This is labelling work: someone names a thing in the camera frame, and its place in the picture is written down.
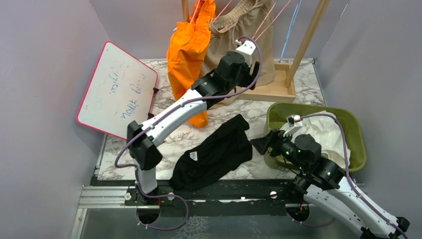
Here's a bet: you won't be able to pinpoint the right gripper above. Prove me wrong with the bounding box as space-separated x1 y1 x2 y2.
250 127 308 171

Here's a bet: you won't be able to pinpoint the olive green plastic basket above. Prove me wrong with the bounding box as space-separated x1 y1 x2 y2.
264 103 367 172

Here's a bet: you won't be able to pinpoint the black shorts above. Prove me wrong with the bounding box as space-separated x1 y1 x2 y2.
169 114 252 191

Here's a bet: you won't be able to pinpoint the white shorts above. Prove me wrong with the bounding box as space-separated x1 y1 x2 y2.
292 116 350 169

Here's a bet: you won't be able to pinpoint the pink wire hanger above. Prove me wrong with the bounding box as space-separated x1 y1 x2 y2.
189 0 240 34
252 0 293 42

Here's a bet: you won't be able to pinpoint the blue wire hanger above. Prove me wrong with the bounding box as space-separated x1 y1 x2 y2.
279 0 302 63

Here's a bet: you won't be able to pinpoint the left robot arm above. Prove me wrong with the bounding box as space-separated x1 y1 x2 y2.
126 49 261 205

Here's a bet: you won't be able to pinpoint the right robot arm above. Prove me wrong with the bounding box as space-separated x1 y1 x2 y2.
250 129 410 239

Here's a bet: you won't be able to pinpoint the orange shorts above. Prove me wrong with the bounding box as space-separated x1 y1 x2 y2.
166 0 216 128

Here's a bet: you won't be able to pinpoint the wooden clothes rack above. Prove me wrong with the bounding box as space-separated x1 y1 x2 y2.
200 0 329 103

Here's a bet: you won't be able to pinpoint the beige garment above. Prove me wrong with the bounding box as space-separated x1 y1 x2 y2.
200 0 276 106

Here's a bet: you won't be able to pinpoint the pink framed whiteboard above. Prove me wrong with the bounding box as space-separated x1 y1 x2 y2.
76 41 159 139

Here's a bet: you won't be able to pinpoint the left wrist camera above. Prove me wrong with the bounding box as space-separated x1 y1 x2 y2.
234 40 257 66

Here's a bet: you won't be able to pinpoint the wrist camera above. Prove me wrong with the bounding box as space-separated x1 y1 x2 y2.
234 40 257 66
283 115 303 137

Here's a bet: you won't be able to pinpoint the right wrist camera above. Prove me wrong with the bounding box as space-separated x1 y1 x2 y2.
283 115 303 137

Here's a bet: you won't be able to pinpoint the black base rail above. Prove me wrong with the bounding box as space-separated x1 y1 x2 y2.
78 177 311 221

